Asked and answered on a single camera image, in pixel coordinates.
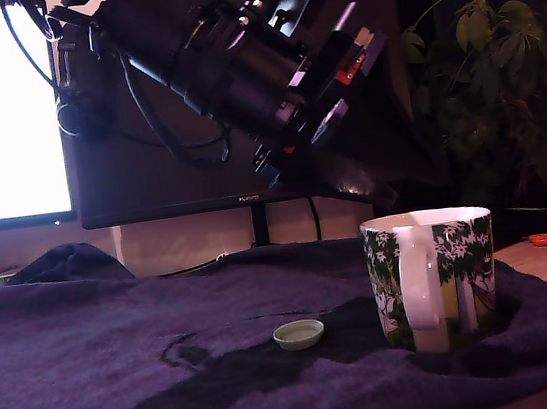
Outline white mug with tree print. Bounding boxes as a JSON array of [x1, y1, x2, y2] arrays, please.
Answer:
[[358, 201, 510, 362]]

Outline thick black looping cable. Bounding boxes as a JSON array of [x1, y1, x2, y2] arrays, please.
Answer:
[[116, 34, 237, 180]]

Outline black cable on table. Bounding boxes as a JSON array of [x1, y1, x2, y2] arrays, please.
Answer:
[[157, 253, 227, 278]]

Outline pale green capsule lid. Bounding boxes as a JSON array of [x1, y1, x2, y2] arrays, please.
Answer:
[[270, 317, 329, 355]]

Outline dark blue cloth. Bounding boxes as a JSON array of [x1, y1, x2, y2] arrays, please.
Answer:
[[0, 180, 547, 409]]

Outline black headphones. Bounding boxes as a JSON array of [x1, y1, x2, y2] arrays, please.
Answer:
[[45, 19, 117, 146]]

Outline black monitor stand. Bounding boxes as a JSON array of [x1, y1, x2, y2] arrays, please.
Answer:
[[248, 203, 273, 248]]

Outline black hanging monitor cable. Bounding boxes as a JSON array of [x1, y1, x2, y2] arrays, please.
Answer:
[[306, 196, 324, 244]]

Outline green houseplant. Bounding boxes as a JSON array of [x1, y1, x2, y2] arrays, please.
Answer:
[[397, 0, 547, 226]]

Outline thin black cable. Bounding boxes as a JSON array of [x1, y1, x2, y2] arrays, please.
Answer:
[[0, 0, 61, 97]]

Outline dark black computer monitor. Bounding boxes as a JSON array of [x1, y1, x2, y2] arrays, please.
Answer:
[[47, 0, 426, 233]]

